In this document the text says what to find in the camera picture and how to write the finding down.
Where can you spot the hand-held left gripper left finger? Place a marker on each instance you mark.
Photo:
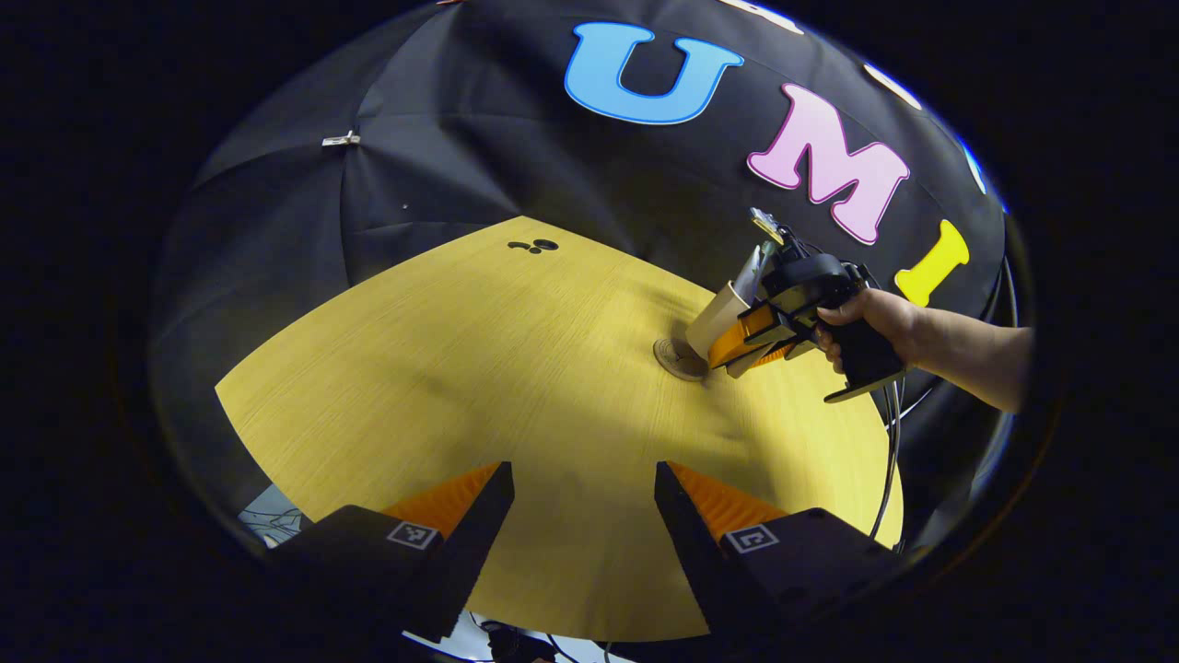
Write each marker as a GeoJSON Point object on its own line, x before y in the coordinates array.
{"type": "Point", "coordinates": [484, 525]}

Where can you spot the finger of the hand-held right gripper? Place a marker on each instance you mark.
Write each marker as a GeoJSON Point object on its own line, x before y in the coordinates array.
{"type": "Point", "coordinates": [769, 359]}
{"type": "Point", "coordinates": [751, 333]}

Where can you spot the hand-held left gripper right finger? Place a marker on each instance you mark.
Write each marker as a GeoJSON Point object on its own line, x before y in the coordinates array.
{"type": "Point", "coordinates": [686, 539]}

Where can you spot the beige cup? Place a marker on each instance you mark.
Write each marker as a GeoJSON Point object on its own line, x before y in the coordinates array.
{"type": "Point", "coordinates": [714, 322]}

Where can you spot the white toothpaste tube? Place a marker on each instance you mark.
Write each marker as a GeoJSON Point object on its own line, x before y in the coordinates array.
{"type": "Point", "coordinates": [748, 276]}

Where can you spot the round wooden coaster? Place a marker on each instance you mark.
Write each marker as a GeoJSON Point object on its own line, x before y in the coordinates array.
{"type": "Point", "coordinates": [672, 359]}

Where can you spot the wooden desktop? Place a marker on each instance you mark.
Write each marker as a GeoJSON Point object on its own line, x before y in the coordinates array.
{"type": "Point", "coordinates": [516, 387]}

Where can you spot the black backdrop cloth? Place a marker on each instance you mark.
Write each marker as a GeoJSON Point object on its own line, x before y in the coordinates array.
{"type": "Point", "coordinates": [516, 166]}

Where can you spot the silver cloth clip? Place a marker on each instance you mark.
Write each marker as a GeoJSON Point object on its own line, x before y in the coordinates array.
{"type": "Point", "coordinates": [341, 140]}

